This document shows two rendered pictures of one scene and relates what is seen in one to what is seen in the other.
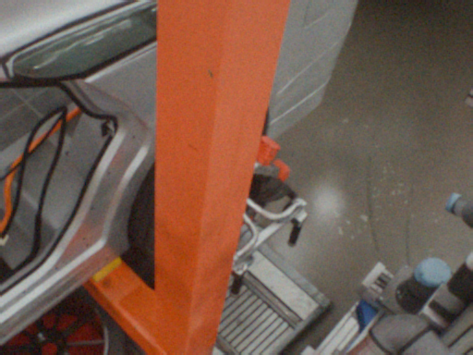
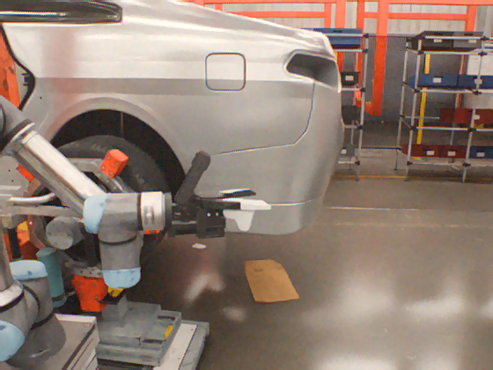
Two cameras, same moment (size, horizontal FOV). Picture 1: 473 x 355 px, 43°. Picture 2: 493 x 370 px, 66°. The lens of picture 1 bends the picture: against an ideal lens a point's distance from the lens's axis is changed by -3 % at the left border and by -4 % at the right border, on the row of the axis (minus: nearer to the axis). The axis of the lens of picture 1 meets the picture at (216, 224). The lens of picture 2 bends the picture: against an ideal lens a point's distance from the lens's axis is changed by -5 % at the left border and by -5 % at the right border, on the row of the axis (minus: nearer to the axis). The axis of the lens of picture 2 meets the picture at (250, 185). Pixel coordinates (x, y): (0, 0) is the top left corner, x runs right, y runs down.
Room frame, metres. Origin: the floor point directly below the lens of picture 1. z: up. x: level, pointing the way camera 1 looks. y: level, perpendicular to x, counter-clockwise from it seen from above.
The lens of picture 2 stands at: (1.24, -1.78, 1.49)
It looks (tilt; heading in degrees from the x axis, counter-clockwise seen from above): 17 degrees down; 61
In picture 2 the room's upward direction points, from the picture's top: straight up
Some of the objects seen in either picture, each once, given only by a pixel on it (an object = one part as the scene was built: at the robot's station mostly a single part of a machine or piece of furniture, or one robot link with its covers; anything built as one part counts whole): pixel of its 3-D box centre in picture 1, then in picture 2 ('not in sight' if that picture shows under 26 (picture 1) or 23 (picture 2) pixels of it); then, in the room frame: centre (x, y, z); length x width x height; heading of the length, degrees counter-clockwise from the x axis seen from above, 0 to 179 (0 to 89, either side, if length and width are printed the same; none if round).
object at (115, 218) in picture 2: not in sight; (114, 214); (1.35, -1.03, 1.21); 0.11 x 0.08 x 0.09; 161
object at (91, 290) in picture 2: not in sight; (97, 286); (1.39, 0.00, 0.48); 0.16 x 0.12 x 0.17; 53
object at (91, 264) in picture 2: (295, 232); (90, 250); (1.36, -0.32, 0.83); 0.04 x 0.04 x 0.16
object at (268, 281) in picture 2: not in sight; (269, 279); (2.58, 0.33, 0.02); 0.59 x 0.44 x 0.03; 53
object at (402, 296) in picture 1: (418, 291); (32, 329); (1.15, -0.81, 0.87); 0.15 x 0.15 x 0.10
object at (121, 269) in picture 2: not in sight; (121, 255); (1.36, -1.01, 1.12); 0.11 x 0.08 x 0.11; 71
